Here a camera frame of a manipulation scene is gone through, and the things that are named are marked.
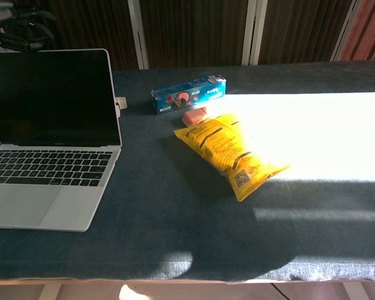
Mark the silver laptop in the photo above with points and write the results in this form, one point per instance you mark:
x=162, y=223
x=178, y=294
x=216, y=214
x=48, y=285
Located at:
x=50, y=175

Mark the pink snack packet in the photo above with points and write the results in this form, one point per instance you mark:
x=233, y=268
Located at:
x=194, y=116

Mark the yellow chip bag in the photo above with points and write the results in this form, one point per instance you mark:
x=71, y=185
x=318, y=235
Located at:
x=228, y=147

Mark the blue cookie box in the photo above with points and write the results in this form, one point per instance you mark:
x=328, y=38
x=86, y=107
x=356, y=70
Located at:
x=187, y=93

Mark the dark blue felt table cloth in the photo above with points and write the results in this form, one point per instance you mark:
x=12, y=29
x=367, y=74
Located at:
x=162, y=225

